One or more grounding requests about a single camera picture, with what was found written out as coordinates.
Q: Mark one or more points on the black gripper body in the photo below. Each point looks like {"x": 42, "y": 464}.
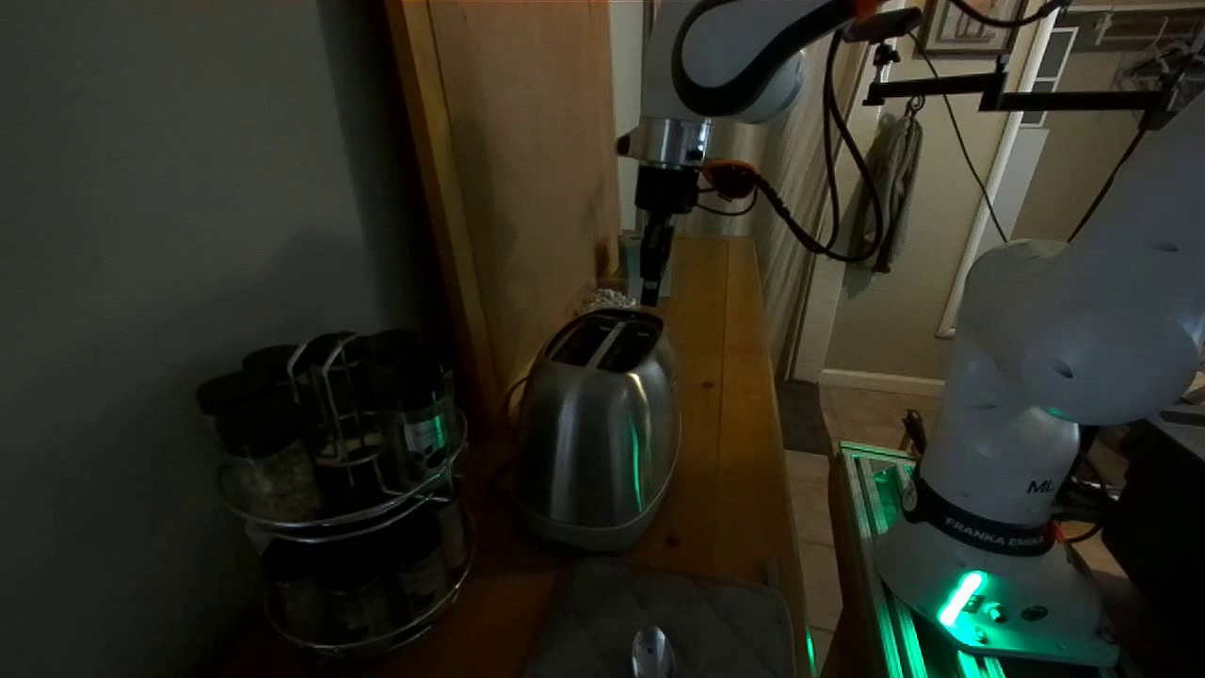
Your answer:
{"x": 663, "y": 210}

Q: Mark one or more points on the stainless steel two-slot toaster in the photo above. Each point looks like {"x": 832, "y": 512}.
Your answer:
{"x": 599, "y": 427}

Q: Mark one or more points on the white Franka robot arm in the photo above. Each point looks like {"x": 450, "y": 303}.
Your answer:
{"x": 1066, "y": 340}

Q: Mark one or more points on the light curtain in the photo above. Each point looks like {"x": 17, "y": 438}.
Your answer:
{"x": 785, "y": 162}

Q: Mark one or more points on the large plywood board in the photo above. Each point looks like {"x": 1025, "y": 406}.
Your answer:
{"x": 515, "y": 191}

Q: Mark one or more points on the hanging grey towel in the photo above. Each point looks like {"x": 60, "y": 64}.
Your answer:
{"x": 896, "y": 191}

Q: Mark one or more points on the dark lidded spice jar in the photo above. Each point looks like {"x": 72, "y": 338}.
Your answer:
{"x": 417, "y": 389}
{"x": 284, "y": 363}
{"x": 426, "y": 560}
{"x": 323, "y": 590}
{"x": 258, "y": 438}
{"x": 357, "y": 433}

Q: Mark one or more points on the grey cloth mat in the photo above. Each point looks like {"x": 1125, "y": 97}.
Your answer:
{"x": 717, "y": 623}

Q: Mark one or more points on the small metal spoon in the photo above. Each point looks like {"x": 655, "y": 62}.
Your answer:
{"x": 655, "y": 653}

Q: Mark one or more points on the black side cabinet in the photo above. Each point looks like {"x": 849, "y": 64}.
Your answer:
{"x": 1171, "y": 529}

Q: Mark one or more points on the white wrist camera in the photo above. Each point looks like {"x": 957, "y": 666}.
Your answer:
{"x": 661, "y": 140}

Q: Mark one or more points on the black exterior camera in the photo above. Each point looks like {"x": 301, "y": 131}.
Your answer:
{"x": 888, "y": 25}

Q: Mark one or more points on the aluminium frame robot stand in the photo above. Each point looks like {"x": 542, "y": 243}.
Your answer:
{"x": 879, "y": 502}

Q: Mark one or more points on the framed wall picture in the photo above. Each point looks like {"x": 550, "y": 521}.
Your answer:
{"x": 972, "y": 27}

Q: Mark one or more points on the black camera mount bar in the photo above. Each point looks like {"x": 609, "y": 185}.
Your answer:
{"x": 1002, "y": 91}

